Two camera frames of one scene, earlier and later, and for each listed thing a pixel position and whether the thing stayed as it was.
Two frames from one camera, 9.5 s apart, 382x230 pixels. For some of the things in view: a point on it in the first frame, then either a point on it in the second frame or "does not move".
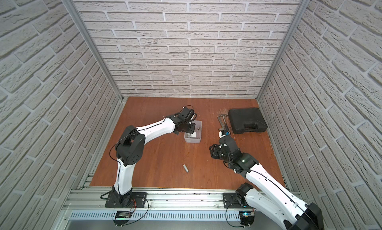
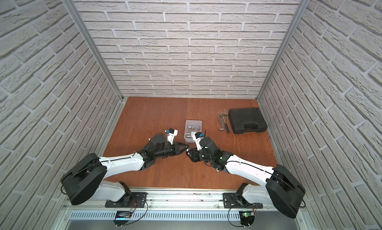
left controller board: x=122 y=214 does not move
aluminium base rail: x=90 y=205 does not move
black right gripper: x=215 y=149 → x=193 y=152
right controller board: x=246 y=218 does not move
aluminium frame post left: x=72 y=7 does not move
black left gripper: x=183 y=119 → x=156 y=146
